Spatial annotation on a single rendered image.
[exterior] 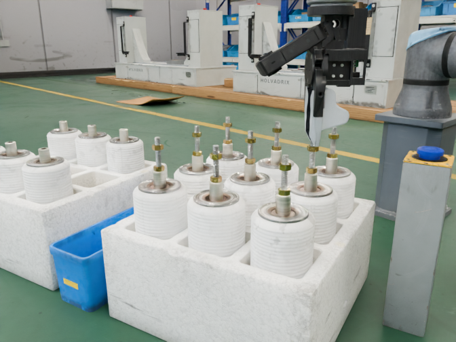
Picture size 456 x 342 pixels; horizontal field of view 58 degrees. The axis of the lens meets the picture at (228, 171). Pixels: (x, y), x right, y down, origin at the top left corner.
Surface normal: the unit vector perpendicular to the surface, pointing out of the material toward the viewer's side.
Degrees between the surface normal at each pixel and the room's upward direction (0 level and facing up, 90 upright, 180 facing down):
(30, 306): 0
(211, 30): 90
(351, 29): 90
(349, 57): 90
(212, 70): 90
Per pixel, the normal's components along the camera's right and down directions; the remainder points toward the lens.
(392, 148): -0.73, 0.21
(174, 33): 0.69, 0.22
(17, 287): 0.00, -0.96
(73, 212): 0.86, 0.15
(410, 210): -0.51, 0.26
